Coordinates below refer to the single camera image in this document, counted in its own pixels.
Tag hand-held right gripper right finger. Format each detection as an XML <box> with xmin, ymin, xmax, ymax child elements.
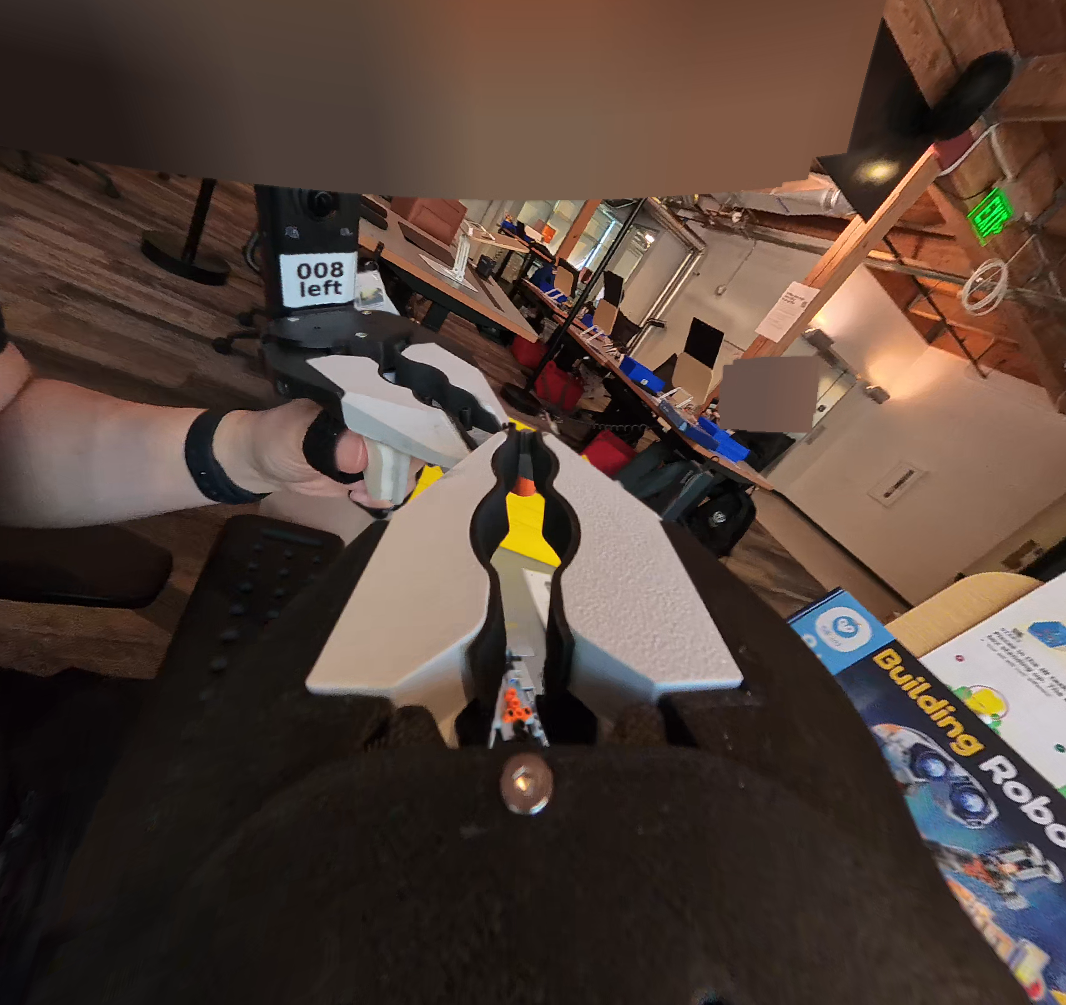
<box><xmin>540</xmin><ymin>430</ymin><xmax>744</xmax><ymax>746</ymax></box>

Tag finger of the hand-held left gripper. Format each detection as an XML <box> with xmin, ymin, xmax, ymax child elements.
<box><xmin>306</xmin><ymin>354</ymin><xmax>481</xmax><ymax>470</ymax></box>
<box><xmin>396</xmin><ymin>342</ymin><xmax>511</xmax><ymax>433</ymax></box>

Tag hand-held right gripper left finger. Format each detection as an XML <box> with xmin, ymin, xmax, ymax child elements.
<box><xmin>306</xmin><ymin>430</ymin><xmax>511</xmax><ymax>748</ymax></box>

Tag toy building assembly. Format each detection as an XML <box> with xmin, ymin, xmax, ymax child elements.
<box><xmin>408</xmin><ymin>418</ymin><xmax>567</xmax><ymax>748</ymax></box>

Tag person's left forearm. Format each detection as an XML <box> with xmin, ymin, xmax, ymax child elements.
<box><xmin>0</xmin><ymin>343</ymin><xmax>219</xmax><ymax>533</ymax></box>

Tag person's left hand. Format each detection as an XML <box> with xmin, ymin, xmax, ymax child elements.
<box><xmin>217</xmin><ymin>397</ymin><xmax>394</xmax><ymax>515</ymax></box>

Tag wooden table with black legs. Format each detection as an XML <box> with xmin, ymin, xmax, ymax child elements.
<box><xmin>358</xmin><ymin>197</ymin><xmax>544</xmax><ymax>346</ymax></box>

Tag red bag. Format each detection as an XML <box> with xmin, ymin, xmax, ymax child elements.
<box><xmin>533</xmin><ymin>359</ymin><xmax>586</xmax><ymax>416</ymax></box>

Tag white stand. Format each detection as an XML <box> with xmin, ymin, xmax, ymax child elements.
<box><xmin>420</xmin><ymin>220</ymin><xmax>486</xmax><ymax>283</ymax></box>

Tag black chair armrest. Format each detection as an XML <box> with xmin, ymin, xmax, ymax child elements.
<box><xmin>162</xmin><ymin>514</ymin><xmax>345</xmax><ymax>691</ymax></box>

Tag black floor lamp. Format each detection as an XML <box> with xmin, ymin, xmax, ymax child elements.
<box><xmin>502</xmin><ymin>199</ymin><xmax>649</xmax><ymax>419</ymax></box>
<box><xmin>140</xmin><ymin>179</ymin><xmax>232</xmax><ymax>287</ymax></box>

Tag brown box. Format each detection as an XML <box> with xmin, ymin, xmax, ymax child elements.
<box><xmin>390</xmin><ymin>197</ymin><xmax>469</xmax><ymax>228</ymax></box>

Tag red bin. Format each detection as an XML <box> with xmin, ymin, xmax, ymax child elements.
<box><xmin>581</xmin><ymin>429</ymin><xmax>636</xmax><ymax>479</ymax></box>

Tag open cardboard box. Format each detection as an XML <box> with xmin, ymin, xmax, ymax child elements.
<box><xmin>593</xmin><ymin>270</ymin><xmax>627</xmax><ymax>337</ymax></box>
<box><xmin>668</xmin><ymin>317</ymin><xmax>727</xmax><ymax>408</ymax></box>

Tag black wristband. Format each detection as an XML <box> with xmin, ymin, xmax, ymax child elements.
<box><xmin>184</xmin><ymin>408</ymin><xmax>271</xmax><ymax>506</ymax></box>

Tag long wooden table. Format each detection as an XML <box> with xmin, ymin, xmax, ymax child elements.
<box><xmin>545</xmin><ymin>301</ymin><xmax>777</xmax><ymax>491</ymax></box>

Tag white paper notice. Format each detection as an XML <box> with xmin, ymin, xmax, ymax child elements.
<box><xmin>755</xmin><ymin>280</ymin><xmax>823</xmax><ymax>345</ymax></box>

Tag blue robot kit box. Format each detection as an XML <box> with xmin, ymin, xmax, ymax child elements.
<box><xmin>787</xmin><ymin>589</ymin><xmax>1066</xmax><ymax>1005</ymax></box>

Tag open instruction booklet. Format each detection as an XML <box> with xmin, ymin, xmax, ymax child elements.
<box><xmin>939</xmin><ymin>576</ymin><xmax>1066</xmax><ymax>791</ymax></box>

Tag black overhead panel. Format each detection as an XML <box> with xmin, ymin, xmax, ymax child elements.
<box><xmin>814</xmin><ymin>21</ymin><xmax>938</xmax><ymax>208</ymax></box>

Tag green exit sign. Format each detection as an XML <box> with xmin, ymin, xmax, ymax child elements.
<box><xmin>964</xmin><ymin>187</ymin><xmax>1014</xmax><ymax>247</ymax></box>

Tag black dome lamp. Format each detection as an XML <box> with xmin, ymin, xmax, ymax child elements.
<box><xmin>931</xmin><ymin>51</ymin><xmax>1017</xmax><ymax>142</ymax></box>

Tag white wall plate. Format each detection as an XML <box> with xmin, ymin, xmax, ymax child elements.
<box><xmin>866</xmin><ymin>461</ymin><xmax>929</xmax><ymax>509</ymax></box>

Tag wooden post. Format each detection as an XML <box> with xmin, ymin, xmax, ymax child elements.
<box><xmin>740</xmin><ymin>143</ymin><xmax>946</xmax><ymax>366</ymax></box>

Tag white cable coil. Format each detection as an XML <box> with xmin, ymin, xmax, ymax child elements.
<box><xmin>960</xmin><ymin>258</ymin><xmax>1010</xmax><ymax>316</ymax></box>

